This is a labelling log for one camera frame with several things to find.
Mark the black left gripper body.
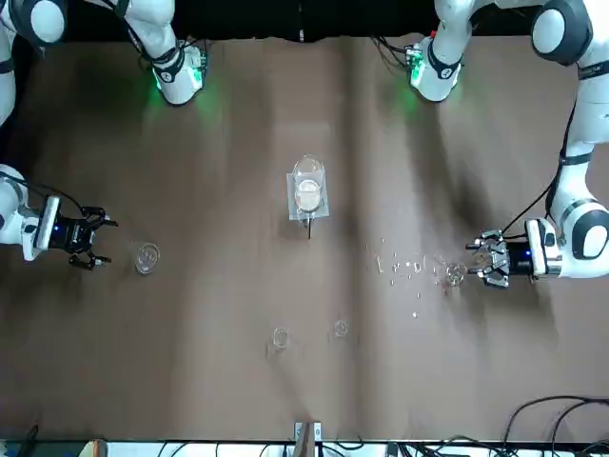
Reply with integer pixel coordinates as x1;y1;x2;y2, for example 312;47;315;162
504;240;535;283

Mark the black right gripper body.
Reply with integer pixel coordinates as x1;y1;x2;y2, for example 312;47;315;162
55;214;96;254

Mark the glass graduated cylinder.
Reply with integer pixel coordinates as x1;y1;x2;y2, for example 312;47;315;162
444;262;470;290

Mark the large clear glass beaker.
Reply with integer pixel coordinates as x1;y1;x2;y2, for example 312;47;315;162
290;154;329;215

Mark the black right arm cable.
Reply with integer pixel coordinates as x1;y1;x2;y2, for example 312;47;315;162
0;169;87;215

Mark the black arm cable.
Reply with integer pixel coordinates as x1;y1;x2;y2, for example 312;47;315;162
0;169;87;215
501;94;581;237

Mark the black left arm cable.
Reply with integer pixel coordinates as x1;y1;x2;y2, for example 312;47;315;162
501;94;581;237

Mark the black looped cable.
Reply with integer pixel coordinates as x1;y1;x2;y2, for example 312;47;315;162
506;394;609;457

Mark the aluminium frame post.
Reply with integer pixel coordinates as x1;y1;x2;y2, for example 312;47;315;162
293;421;324;457

